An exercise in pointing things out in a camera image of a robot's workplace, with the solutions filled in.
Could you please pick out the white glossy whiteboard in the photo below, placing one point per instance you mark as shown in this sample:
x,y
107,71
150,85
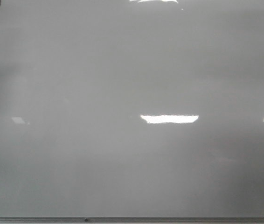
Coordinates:
x,y
118,108

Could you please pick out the grey aluminium whiteboard frame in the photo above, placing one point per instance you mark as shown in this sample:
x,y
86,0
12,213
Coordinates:
x,y
137,220

